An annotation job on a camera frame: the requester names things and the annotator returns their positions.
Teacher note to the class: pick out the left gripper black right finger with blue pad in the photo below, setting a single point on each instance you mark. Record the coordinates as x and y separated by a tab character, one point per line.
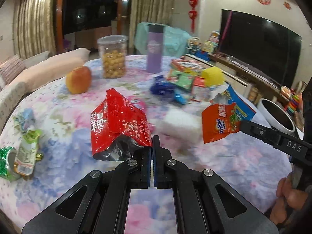
204	202

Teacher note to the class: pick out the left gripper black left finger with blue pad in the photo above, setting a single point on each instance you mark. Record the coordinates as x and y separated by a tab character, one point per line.
98	203

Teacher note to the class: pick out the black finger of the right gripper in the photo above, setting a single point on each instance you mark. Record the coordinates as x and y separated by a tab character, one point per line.
297	149

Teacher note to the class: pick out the red snack bag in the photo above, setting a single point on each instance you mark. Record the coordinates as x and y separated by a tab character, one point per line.
118	129

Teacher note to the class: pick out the orange Ovaltine wrapper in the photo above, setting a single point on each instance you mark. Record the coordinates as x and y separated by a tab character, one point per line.
218	121

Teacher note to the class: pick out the red white milk carton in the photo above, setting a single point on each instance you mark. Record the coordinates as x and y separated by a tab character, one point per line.
199	92

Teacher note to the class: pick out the yellow foam fruit net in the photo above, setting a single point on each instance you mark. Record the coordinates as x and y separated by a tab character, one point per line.
212	76

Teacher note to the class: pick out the white round trash bin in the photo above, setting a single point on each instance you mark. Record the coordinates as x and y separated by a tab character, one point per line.
276	116

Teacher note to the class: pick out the person's right hand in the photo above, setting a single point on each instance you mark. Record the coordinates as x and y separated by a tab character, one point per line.
286	196

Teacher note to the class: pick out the light blue wrapper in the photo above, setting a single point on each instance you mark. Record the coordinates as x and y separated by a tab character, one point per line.
243	110

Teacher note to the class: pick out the white tissue piece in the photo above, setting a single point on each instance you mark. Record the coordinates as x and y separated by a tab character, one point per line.
181	125

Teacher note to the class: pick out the white wooden TV cabinet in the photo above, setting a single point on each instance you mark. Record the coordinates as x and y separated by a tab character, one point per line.
250	87

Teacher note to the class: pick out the pink snack wrapper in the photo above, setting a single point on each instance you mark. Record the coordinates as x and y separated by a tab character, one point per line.
140	103

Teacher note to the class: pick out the white plastic bag red print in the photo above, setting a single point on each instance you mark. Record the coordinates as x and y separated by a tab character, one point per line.
219	91

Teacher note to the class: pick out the green white snack pouch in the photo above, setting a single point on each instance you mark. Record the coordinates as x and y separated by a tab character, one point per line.
25	158

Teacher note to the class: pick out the floral tablecloth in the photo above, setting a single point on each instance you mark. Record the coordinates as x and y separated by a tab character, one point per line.
67	121

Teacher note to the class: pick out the black television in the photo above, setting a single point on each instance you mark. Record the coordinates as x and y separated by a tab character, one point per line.
267	48

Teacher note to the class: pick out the green foil wrapper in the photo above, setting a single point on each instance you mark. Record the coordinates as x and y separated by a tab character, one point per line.
7	172

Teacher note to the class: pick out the crumpled dark blue wrapper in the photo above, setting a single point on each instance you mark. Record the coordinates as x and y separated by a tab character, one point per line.
163	90

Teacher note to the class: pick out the green small carton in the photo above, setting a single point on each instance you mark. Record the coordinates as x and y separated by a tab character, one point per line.
181	79

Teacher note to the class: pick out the crumpled blue green wrapper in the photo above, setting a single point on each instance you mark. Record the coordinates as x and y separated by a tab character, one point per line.
24	121

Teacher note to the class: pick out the red yellow apple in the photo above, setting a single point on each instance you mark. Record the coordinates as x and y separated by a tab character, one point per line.
79	80

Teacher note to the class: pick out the toy ferris wheel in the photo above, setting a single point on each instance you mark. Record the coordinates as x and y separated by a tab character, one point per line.
194	44

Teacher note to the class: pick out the sofa with pink cover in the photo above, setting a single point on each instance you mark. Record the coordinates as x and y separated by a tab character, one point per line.
37	76

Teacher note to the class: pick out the teal covered furniture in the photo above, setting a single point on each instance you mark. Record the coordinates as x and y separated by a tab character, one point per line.
174	41

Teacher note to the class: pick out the clear jar of snacks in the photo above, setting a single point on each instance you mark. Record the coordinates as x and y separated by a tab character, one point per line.
113	51

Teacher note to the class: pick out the striped pink cushion far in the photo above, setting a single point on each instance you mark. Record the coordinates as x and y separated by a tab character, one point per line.
11	68

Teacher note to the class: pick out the purple tumbler black lid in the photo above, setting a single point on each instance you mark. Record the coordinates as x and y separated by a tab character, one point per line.
154	48

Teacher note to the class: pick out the red hanging knot decoration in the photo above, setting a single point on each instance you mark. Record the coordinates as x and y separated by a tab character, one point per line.
193	13

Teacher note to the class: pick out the gold curtain left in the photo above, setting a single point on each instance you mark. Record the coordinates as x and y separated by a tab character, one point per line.
33	31

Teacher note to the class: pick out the gold curtain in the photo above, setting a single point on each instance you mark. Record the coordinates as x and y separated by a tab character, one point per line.
151	11
33	31

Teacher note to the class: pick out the gold curtain right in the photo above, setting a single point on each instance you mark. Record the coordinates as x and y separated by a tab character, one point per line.
151	11

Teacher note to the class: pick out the rainbow stacking ring toy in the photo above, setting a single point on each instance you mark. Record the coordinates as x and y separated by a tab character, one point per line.
293	105

